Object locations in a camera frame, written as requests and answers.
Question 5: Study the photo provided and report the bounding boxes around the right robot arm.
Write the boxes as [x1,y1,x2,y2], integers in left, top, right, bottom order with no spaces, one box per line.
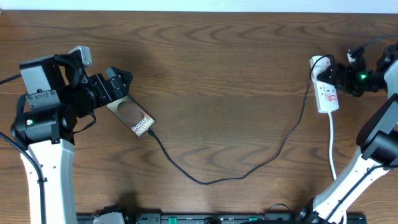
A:
[295,44,397,223]

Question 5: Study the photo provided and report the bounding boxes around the white power strip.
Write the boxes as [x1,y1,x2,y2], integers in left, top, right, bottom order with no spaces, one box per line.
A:
[310,55,339,114]

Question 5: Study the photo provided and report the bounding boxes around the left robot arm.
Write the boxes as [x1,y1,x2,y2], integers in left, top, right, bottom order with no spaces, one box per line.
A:
[11,50,133,223]

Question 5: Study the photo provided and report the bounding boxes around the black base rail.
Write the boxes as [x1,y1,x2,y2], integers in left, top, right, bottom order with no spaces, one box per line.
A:
[76,212,368,224]

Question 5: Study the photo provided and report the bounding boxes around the white power strip cord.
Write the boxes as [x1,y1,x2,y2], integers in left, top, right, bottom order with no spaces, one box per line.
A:
[327,112,348,224]

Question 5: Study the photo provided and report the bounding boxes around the black charger cable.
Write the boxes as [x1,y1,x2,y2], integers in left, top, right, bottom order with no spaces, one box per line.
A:
[146,54,336,186]

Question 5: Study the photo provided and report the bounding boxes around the bronze Galaxy smartphone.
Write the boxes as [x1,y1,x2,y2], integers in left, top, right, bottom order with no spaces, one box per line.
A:
[106,95,156,138]

